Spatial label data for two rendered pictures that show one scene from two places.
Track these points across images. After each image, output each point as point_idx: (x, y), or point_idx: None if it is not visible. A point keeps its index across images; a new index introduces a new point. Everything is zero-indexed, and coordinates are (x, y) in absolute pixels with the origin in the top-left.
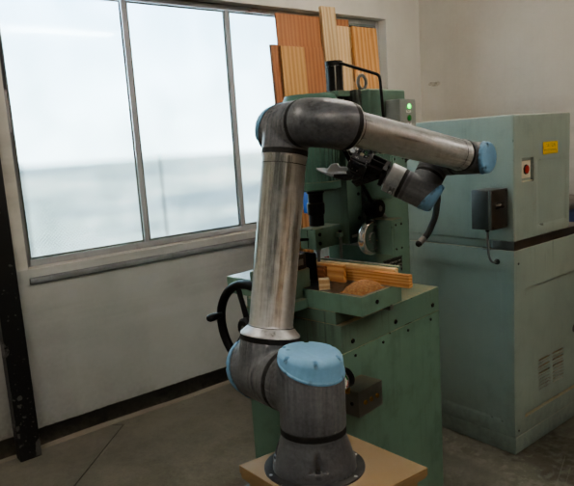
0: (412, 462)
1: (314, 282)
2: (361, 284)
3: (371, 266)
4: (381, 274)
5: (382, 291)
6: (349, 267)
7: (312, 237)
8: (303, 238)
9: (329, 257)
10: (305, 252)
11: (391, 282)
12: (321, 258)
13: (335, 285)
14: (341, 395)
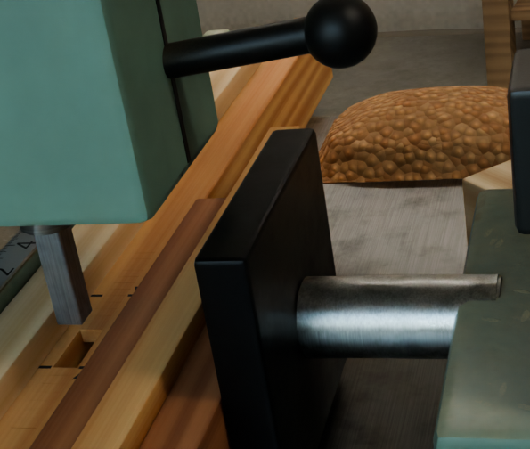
0: None
1: (360, 363)
2: (495, 86)
3: (221, 89)
4: (290, 80)
5: None
6: (186, 179)
7: (185, 17)
8: (253, 28)
9: None
10: (263, 180)
11: (309, 93)
12: None
13: (419, 240)
14: None
